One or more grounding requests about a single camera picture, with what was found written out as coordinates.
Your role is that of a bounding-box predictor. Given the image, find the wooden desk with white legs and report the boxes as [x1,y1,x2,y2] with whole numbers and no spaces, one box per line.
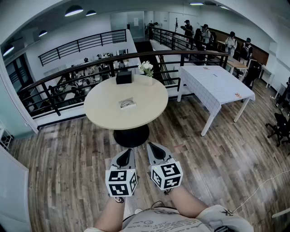
[226,55,250,75]

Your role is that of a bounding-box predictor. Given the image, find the white panel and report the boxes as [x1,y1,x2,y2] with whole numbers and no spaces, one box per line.
[0,145,29,232]

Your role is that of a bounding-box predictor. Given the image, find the white flower bouquet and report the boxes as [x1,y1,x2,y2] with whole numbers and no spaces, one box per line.
[137,60,154,77]

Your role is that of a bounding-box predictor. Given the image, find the white table frame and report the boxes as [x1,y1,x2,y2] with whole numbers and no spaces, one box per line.
[271,207,290,219]

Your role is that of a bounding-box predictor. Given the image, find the table with white grid cloth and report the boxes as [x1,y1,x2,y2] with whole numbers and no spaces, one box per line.
[177,65,256,136]

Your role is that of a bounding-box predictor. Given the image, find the frosted glass door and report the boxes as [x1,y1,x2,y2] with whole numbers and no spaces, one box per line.
[110,11,145,39]

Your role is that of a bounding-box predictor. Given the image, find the black box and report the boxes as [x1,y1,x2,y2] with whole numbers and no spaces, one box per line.
[116,70,132,85]

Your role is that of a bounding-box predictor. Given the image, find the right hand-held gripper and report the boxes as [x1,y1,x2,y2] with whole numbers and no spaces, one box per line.
[146,142,184,191]

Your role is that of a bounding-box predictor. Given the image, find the person's left forearm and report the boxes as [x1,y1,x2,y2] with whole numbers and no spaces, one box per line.
[94,196,127,232]

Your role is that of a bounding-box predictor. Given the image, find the black metal railing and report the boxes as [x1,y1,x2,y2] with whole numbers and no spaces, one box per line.
[149,27,227,57]
[38,29,127,67]

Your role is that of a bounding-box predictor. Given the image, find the person's right forearm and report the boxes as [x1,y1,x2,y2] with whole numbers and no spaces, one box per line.
[169,185,209,219]

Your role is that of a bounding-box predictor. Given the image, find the white wire rack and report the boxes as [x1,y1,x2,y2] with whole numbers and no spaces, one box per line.
[0,121,14,151]

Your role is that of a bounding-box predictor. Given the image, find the white floor cable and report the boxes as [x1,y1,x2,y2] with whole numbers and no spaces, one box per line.
[233,171,290,213]

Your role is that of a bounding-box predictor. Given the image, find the person's white printed shirt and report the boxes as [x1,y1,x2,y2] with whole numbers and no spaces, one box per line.
[83,205,254,232]

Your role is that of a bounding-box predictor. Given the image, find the black office chair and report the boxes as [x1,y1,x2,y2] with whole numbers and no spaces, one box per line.
[265,112,290,148]

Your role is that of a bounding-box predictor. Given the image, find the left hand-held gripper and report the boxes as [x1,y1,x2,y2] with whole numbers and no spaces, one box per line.
[105,148,138,198]

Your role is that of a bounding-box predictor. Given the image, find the small white case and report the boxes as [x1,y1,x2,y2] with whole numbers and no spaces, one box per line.
[119,97,137,110]

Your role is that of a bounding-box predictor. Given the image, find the dark railing with wooden handrail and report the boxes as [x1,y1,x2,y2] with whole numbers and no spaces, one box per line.
[17,50,229,117]

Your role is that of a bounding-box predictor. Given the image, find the round beige table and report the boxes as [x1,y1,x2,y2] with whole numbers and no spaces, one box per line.
[83,74,169,148]

